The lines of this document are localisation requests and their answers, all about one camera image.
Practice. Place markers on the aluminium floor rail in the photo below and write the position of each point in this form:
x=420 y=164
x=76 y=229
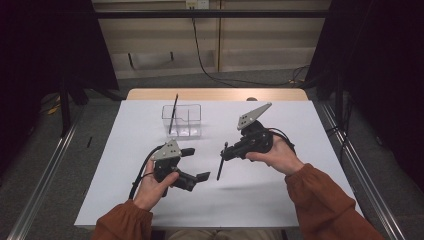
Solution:
x=370 y=186
x=46 y=173

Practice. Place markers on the black horizontal frame bar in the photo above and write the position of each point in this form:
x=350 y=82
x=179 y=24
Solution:
x=213 y=14

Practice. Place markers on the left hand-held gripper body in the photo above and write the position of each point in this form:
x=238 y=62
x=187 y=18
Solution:
x=168 y=151

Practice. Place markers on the white wall socket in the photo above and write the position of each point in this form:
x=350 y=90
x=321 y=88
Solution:
x=197 y=3

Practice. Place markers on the small black stick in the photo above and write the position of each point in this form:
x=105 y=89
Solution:
x=89 y=142

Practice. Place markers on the black pen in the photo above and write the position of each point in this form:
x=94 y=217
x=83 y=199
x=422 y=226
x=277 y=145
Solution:
x=220 y=170
x=173 y=115

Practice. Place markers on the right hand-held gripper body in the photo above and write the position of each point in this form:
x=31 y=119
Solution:
x=255 y=136

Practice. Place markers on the dark curtain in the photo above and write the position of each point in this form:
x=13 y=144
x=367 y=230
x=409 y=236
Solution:
x=383 y=66
x=43 y=50

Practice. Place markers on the person's left hand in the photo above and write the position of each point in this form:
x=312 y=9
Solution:
x=151 y=190

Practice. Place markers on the black metal stand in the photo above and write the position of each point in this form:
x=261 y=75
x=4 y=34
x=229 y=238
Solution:
x=65 y=110
x=339 y=100

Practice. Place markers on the person's right hand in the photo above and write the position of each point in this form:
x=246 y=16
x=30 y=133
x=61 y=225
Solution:
x=281 y=158

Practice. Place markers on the white table cover sheet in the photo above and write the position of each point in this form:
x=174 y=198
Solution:
x=233 y=200

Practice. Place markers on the clear plastic pen holder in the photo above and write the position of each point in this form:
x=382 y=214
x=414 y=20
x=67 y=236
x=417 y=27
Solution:
x=188 y=128

